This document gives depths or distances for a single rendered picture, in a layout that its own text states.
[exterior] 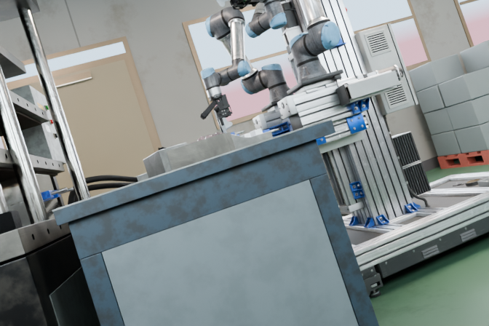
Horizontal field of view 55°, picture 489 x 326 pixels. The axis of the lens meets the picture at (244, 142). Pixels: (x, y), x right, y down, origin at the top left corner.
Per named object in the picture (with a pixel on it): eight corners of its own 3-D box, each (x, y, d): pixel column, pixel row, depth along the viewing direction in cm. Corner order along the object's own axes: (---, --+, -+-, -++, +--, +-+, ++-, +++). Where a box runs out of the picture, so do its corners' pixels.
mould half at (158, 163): (249, 152, 224) (241, 130, 224) (274, 142, 201) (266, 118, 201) (150, 184, 201) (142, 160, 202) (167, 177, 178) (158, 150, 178)
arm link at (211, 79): (217, 66, 248) (208, 66, 240) (223, 86, 247) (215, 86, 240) (205, 72, 252) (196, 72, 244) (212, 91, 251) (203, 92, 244)
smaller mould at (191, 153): (225, 156, 144) (220, 137, 144) (231, 153, 131) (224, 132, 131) (172, 173, 141) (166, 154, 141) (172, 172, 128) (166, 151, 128)
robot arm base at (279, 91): (289, 100, 290) (284, 84, 290) (297, 94, 275) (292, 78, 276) (267, 106, 286) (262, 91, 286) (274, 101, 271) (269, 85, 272)
